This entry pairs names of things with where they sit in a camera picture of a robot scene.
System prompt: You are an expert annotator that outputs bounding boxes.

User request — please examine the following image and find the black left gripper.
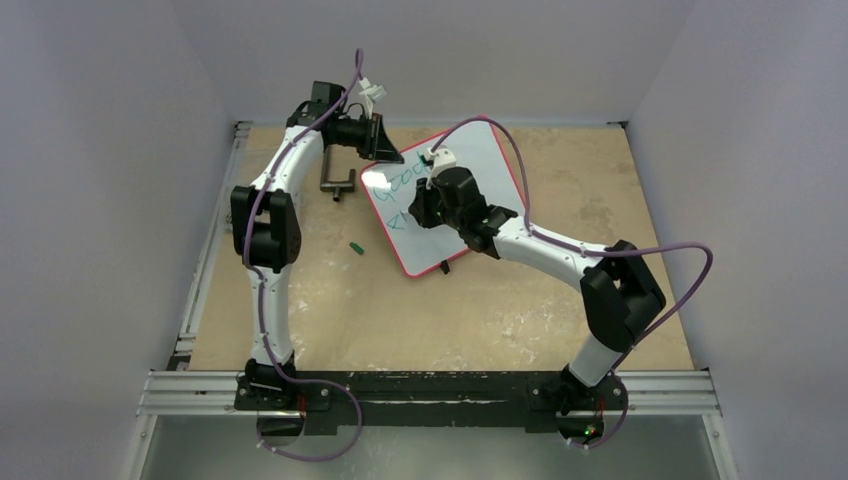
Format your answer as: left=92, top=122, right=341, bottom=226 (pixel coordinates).
left=332, top=113, right=404, bottom=164

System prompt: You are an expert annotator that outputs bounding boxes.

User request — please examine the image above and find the pink framed whiteboard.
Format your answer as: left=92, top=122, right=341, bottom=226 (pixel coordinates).
left=360, top=122, right=525, bottom=278

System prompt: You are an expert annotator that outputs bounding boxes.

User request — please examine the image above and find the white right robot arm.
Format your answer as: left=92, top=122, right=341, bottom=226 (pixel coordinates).
left=409, top=167, right=666, bottom=407

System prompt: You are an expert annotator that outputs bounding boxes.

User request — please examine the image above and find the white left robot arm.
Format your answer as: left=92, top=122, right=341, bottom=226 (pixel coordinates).
left=230, top=79, right=403, bottom=409

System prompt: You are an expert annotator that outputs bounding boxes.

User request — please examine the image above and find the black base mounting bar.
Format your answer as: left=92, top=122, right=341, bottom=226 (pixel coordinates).
left=234, top=371, right=629, bottom=440

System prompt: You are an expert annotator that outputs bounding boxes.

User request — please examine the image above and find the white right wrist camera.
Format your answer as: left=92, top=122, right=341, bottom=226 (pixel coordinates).
left=420, top=146, right=457, bottom=189

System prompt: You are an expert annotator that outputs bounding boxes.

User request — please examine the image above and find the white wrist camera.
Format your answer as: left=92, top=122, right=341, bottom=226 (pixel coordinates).
left=420, top=146, right=457, bottom=189
left=357, top=76, right=387, bottom=117

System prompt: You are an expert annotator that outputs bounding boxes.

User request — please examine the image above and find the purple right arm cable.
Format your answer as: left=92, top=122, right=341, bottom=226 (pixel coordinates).
left=429, top=116, right=715, bottom=452

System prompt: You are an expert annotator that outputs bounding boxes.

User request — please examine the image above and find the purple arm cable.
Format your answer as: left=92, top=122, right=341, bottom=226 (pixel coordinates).
left=429, top=116, right=715, bottom=452
left=241, top=47, right=364, bottom=463

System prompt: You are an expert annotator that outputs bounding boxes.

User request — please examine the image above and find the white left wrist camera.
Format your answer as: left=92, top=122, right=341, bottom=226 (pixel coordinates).
left=357, top=76, right=387, bottom=117

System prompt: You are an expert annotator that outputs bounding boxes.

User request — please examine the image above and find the dark metal pipe bracket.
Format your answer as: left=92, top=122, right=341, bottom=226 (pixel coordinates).
left=319, top=148, right=356, bottom=202

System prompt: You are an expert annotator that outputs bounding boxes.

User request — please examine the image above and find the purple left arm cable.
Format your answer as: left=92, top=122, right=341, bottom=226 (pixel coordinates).
left=241, top=47, right=364, bottom=463

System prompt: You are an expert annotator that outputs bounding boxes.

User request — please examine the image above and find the aluminium frame rail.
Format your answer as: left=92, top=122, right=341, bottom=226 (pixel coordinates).
left=135, top=121, right=723, bottom=419

